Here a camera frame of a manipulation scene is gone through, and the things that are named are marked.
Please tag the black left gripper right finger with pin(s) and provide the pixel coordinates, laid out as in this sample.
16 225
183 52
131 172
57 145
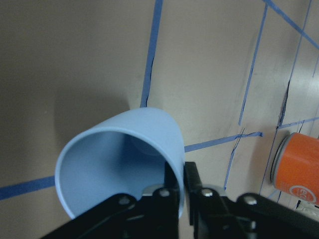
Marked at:
208 213

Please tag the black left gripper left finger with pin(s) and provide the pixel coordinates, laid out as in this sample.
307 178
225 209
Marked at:
161 208

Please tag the light blue plastic cup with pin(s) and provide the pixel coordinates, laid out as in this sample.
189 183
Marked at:
124 154

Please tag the orange canister with grey lid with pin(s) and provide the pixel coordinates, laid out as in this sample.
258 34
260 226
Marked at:
295 169

